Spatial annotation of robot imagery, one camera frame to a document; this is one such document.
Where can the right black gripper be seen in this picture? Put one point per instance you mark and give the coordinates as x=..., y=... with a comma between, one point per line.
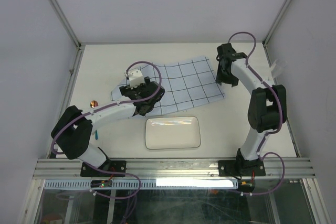
x=220, y=78

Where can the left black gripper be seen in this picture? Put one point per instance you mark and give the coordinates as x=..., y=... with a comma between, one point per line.
x=125, y=89

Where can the blue checkered cloth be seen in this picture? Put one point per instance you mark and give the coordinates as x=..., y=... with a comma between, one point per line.
x=188, y=84

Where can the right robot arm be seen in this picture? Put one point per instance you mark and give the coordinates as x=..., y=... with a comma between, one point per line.
x=267, y=110

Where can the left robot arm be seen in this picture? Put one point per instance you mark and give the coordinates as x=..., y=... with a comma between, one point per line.
x=73, y=131

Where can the white rectangular plate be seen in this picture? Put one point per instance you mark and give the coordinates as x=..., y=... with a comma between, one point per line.
x=170, y=133

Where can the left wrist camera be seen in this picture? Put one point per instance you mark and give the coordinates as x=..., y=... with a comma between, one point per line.
x=135, y=78

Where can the spoon with blue handle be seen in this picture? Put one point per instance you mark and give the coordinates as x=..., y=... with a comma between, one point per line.
x=94, y=104

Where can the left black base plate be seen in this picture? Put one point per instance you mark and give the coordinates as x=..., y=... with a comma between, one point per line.
x=114, y=168

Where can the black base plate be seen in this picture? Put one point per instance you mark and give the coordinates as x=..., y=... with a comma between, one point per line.
x=242, y=168
x=114, y=168

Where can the white slotted cable duct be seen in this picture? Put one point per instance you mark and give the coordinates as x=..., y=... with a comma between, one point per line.
x=145, y=184

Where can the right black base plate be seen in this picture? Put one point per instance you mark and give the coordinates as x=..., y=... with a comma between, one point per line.
x=242, y=168

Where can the right aluminium frame post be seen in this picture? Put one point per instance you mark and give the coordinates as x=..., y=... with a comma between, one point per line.
x=284, y=8

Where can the aluminium frame post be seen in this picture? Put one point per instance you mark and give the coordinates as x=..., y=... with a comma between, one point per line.
x=284, y=8
x=65, y=23

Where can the left aluminium frame post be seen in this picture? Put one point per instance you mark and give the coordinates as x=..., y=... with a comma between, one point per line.
x=65, y=23

